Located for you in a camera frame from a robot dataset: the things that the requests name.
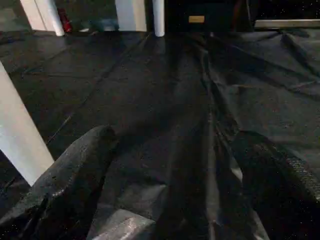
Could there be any white display cabinet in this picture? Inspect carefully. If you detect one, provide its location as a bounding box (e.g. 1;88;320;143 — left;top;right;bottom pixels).
0;0;148;33

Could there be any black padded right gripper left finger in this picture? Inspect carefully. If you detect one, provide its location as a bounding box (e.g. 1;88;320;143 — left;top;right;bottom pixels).
0;124;119;240

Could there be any small yellow label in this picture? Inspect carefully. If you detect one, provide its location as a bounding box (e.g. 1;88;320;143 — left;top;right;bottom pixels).
188;15;206;24

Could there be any black shiny mat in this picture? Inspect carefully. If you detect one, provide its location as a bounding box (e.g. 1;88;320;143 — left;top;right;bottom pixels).
0;26;320;240

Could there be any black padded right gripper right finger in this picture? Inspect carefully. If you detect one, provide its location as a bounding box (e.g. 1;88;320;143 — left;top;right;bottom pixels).
231;131;320;240

